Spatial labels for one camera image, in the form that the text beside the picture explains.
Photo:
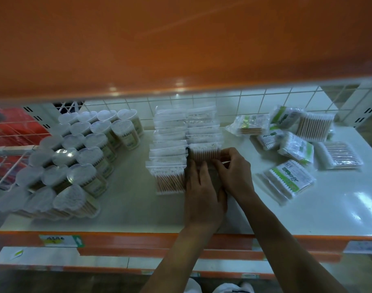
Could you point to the person's right hand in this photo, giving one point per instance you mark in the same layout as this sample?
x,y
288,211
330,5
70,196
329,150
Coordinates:
x,y
237,176

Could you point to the person's left hand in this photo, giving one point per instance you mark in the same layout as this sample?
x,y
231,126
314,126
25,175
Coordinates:
x,y
204,201

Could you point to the green-label swab packet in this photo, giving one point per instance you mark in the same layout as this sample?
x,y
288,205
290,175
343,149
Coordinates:
x,y
268,138
285,117
295,147
289,178

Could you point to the white shelf orange rail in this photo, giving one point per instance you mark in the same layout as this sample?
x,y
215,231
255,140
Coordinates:
x,y
326,210

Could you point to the white shelf board orange rim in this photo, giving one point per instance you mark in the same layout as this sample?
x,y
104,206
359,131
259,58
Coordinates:
x,y
51,257
234,266
143,252
186,42

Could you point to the person's left forearm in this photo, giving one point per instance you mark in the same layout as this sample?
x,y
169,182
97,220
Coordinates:
x,y
173,262

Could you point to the person's right forearm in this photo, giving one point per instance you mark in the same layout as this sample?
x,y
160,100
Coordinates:
x,y
289,250

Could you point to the person's white garment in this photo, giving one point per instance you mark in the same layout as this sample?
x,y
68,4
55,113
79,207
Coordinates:
x,y
231,286

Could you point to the plain white price label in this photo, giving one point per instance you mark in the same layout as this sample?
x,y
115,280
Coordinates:
x,y
363,247

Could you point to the price label green arrow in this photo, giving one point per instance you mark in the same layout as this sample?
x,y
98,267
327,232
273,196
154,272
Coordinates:
x,y
59,241

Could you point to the small green white tag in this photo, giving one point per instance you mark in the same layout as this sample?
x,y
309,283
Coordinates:
x,y
16,254

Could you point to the white slotted end post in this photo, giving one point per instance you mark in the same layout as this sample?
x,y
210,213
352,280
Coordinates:
x,y
366,109

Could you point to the white slotted shelf post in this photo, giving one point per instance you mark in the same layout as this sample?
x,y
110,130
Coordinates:
x,y
36,114

